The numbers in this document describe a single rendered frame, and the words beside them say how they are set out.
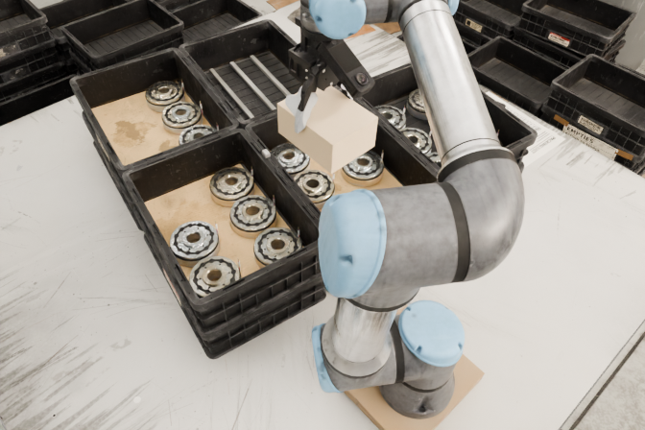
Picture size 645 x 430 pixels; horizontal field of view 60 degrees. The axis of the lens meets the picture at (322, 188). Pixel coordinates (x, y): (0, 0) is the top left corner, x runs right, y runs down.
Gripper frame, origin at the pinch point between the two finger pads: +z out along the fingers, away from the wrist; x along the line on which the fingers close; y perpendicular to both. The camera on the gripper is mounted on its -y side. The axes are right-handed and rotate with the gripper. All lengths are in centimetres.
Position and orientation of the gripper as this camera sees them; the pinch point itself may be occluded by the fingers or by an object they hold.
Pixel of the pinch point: (326, 119)
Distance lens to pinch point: 110.3
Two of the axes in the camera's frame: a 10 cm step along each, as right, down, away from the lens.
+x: -7.4, 4.8, -4.7
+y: -6.8, -5.5, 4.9
